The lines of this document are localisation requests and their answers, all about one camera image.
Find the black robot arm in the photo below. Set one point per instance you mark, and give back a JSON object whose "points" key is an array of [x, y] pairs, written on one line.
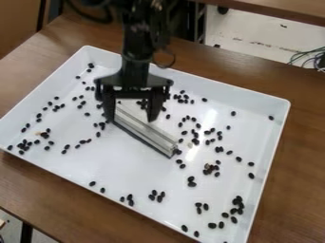
{"points": [[137, 28]]}

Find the cardboard box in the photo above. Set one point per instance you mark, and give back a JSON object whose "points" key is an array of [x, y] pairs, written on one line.
{"points": [[17, 22]]}

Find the silver metal bar tool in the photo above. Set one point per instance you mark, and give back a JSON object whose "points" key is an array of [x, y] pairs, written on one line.
{"points": [[146, 129]]}

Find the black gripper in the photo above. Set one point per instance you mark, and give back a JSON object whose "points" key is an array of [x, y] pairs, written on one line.
{"points": [[135, 80]]}

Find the white tray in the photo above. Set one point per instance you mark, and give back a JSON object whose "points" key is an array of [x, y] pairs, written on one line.
{"points": [[127, 164]]}

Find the pile of black bits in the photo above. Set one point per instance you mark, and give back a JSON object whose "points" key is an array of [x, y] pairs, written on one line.
{"points": [[192, 139]]}

